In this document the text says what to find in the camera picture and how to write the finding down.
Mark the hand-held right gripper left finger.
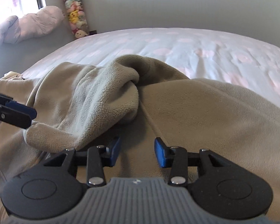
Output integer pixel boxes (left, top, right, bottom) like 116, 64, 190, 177
44, 136, 121, 187

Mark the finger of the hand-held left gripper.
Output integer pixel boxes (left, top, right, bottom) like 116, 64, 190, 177
0, 91, 37, 120
0, 104, 33, 129

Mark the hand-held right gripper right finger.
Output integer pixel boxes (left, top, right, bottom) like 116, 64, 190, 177
154, 137, 234, 187

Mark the beige fleece hoodie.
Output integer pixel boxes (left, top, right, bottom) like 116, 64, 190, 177
0, 54, 280, 224

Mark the cream cloth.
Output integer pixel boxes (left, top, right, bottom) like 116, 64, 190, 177
0, 71, 25, 82

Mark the rolled pale pink duvet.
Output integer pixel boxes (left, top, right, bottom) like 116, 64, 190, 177
0, 6, 65, 50

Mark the bed with pink dotted sheet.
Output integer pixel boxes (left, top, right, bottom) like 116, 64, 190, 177
21, 27, 280, 112

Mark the clear tube of plush toys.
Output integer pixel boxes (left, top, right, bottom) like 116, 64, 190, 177
62, 0, 90, 39

